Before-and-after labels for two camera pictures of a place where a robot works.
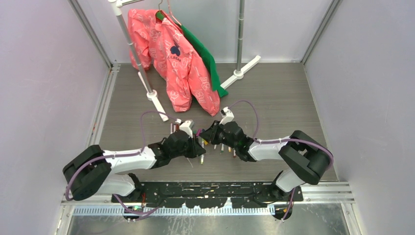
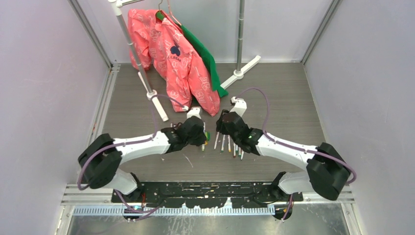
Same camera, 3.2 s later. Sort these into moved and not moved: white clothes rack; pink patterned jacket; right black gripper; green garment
Moved: right black gripper
Not moved: green garment; white clothes rack; pink patterned jacket
